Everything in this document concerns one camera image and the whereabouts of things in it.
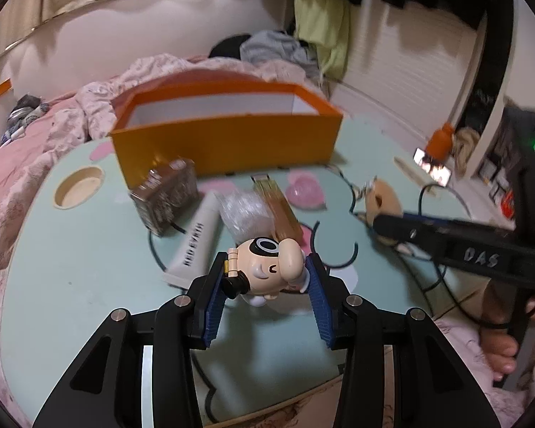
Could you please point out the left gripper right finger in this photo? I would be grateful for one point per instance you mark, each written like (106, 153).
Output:
(432, 386)

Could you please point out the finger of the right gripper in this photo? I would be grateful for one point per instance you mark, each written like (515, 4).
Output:
(421, 219)
(394, 228)

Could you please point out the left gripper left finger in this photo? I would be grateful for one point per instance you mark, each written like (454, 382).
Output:
(102, 387)

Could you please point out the brown round plush keychain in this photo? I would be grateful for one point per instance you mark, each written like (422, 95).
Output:
(379, 198)

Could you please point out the white cosmetic tube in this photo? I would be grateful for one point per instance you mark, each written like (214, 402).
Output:
(192, 258)

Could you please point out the cartoon boy figurine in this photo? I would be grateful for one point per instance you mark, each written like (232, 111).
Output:
(260, 269)

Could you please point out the pink heart-shaped case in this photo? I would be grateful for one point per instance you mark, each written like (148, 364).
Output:
(305, 193)

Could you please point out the amber perfume bottle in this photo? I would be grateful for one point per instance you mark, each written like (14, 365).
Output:
(285, 223)

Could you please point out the clear crinkled plastic bag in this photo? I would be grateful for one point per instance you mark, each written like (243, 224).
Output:
(246, 215)

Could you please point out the brown drink carton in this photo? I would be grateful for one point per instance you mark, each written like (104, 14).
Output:
(165, 193)

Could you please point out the person's right hand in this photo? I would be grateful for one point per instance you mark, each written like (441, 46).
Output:
(501, 350)

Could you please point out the smartphone with lit screen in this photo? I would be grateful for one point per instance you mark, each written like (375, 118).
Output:
(437, 171)

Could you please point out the orange bottle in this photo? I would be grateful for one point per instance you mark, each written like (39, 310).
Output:
(440, 144)

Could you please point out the orange cardboard box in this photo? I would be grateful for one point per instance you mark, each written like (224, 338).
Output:
(227, 126)

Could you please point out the green hanging cloth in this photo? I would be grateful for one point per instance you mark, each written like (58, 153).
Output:
(325, 24)

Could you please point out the grey clothes pile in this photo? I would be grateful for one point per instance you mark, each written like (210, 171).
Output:
(269, 45)

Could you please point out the pink floral duvet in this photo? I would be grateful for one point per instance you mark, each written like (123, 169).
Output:
(90, 113)

